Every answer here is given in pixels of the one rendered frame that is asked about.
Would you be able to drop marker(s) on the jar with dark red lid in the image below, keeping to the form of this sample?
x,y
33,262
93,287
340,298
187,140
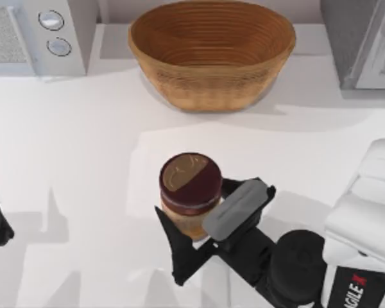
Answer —
x,y
189,181

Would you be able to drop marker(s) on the brown woven basket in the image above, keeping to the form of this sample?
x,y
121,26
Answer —
x,y
211,48

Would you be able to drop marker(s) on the pale microwave oven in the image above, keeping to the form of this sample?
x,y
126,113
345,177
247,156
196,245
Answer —
x,y
77,38

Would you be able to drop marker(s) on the round grey microwave knob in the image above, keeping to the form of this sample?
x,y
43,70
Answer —
x,y
51,19
59,46

